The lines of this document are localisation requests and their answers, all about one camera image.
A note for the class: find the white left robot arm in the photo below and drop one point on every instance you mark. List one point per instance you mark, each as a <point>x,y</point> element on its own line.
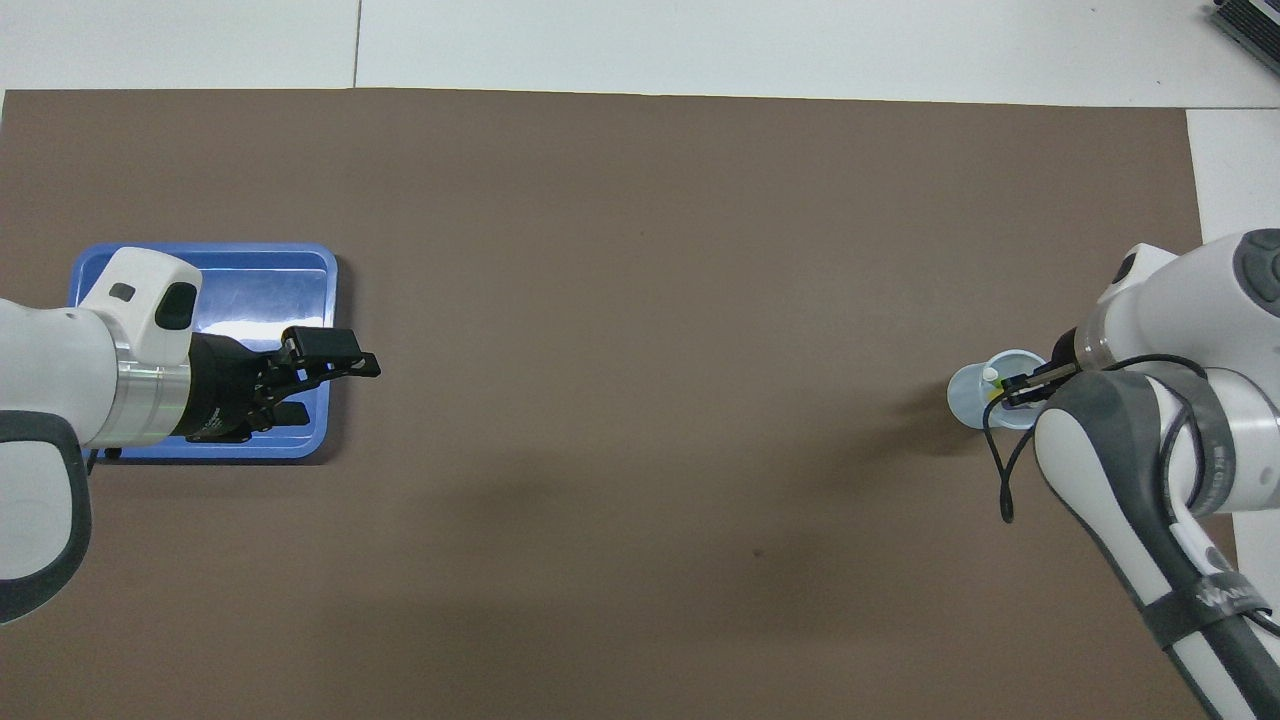
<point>50,370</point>

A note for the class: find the translucent light blue cup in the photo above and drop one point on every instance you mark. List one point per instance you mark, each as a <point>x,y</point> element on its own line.
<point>965,395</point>

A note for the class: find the blue plastic tray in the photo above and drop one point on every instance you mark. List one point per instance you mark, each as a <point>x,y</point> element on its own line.
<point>270,290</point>

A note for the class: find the brown table mat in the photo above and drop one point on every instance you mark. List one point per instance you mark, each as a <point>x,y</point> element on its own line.
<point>640,300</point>

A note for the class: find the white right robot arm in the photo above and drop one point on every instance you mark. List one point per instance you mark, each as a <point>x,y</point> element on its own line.
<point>1150,470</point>

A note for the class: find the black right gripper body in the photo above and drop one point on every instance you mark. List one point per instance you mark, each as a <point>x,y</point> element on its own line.
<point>1063,350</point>

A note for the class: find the yellow marker pen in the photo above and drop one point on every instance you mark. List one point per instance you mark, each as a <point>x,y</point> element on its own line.
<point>990,378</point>

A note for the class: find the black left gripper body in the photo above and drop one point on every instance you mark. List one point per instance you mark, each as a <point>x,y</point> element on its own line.
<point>225,390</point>

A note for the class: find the grey ribbed device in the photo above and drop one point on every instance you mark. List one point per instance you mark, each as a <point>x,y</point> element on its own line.
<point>1250,20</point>

